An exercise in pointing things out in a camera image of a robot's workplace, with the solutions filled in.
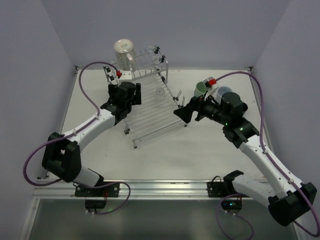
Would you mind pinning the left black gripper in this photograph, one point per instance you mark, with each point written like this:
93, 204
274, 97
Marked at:
137, 93

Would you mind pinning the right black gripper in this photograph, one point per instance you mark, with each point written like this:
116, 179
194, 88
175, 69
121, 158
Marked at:
196, 108

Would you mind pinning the small clear glass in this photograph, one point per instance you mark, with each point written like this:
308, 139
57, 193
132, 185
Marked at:
160, 94

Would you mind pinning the green cup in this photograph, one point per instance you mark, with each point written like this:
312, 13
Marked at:
200, 89

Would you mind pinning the white ceramic mug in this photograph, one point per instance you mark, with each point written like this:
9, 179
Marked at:
220, 91

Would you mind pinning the large glass mug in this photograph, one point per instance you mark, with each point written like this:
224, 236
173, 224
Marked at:
125, 55

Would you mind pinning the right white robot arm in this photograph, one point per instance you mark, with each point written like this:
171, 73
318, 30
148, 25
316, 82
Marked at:
287, 197

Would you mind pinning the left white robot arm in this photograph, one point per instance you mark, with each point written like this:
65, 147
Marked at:
62, 156

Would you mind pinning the right black controller box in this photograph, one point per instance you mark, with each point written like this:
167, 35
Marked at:
232, 205

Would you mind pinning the black controller box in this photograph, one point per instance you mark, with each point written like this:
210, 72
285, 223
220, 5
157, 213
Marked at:
95, 205
232, 205

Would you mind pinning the left black controller box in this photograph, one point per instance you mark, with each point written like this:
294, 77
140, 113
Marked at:
95, 205

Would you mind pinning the silver wire dish rack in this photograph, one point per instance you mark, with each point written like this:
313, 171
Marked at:
152, 117

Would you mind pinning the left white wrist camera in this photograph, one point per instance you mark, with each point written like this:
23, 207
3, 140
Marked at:
126, 76

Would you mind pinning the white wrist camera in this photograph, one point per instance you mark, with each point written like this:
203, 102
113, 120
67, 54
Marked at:
126, 76
211, 86

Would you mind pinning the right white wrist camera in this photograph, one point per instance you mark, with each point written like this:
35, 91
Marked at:
211, 86

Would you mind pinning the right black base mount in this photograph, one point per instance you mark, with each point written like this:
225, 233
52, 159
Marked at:
220, 187

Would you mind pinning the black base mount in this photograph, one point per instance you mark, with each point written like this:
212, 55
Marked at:
101, 190
220, 187

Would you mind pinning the aluminium mounting rail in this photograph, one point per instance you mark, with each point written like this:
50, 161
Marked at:
139, 190

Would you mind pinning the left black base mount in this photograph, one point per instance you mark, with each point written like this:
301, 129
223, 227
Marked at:
101, 190

